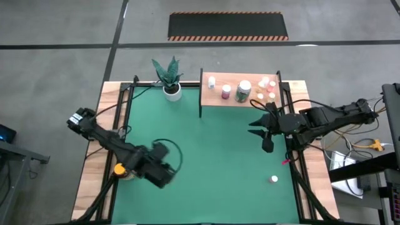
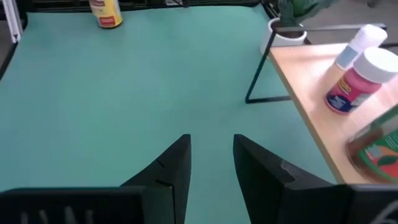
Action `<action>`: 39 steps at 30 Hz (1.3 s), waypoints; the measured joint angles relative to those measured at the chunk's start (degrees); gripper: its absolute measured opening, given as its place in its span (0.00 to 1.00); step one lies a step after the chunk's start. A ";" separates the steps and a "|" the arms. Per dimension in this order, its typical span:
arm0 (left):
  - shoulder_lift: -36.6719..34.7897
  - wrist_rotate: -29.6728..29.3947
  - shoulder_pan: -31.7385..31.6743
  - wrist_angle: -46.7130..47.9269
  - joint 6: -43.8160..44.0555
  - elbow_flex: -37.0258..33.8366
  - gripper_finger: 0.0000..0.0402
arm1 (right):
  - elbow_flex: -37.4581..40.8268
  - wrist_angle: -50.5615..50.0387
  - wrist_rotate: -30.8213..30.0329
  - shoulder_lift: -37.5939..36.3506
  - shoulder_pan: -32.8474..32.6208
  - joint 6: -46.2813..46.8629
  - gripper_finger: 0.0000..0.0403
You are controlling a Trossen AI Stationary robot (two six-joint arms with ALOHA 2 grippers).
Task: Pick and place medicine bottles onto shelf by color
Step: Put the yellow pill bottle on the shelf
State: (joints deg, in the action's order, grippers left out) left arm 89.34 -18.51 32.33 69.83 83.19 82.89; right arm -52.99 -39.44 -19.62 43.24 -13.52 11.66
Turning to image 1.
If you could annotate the yellow power splitter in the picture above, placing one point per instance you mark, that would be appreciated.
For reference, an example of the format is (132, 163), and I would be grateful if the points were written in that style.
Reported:
(376, 145)

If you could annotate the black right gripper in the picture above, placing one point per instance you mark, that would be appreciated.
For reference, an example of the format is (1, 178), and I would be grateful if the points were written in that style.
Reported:
(275, 125)

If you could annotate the large jar with yellow lid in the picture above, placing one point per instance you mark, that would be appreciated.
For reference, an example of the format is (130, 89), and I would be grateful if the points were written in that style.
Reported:
(119, 169)

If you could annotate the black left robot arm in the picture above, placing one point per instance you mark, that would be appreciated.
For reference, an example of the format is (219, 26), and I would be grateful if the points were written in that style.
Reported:
(106, 140)

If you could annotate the black side desk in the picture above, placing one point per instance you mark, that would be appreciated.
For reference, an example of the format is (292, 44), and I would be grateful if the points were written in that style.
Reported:
(390, 109)

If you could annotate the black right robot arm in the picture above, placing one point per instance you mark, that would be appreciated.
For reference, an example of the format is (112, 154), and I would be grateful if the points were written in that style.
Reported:
(328, 117)

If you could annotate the black hazard-striped floor mat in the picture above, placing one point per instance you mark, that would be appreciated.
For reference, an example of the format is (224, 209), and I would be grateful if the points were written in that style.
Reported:
(228, 26)

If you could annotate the white plant pot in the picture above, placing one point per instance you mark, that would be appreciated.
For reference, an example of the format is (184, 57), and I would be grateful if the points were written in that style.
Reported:
(172, 94)

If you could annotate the large green gummy vitamin bottle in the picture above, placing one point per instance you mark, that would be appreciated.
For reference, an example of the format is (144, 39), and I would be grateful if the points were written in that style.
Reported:
(244, 85)

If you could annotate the wooden shelf with black frame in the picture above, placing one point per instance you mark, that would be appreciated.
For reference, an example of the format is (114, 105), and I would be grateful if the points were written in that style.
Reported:
(231, 103)

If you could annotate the green snake plant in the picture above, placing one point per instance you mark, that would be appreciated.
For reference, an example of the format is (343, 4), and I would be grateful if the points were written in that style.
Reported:
(168, 75)

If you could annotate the small white plastic bottle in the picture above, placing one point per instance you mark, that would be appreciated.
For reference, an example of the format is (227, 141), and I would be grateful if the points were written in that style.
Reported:
(266, 79)
(211, 81)

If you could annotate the red medicine bottle white cap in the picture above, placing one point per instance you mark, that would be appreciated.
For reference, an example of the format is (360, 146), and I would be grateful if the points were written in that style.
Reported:
(226, 89)

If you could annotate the black aluminium table frame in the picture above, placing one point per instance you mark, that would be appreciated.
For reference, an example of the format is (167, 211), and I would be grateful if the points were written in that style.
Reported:
(111, 200)

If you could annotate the grey metal cart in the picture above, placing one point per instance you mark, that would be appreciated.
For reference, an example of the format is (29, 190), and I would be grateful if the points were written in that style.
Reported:
(15, 150)

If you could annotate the pale yellow pill bottle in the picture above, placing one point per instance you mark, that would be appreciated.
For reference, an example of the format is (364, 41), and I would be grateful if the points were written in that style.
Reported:
(272, 95)
(261, 83)

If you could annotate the dark device with blue light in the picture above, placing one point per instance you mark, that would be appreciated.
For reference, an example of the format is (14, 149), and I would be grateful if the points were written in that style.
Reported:
(6, 135)

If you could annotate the pink tag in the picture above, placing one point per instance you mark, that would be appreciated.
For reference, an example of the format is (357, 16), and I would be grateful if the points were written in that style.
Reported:
(285, 162)

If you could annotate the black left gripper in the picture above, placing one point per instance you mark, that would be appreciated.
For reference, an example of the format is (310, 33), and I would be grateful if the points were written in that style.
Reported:
(153, 157)

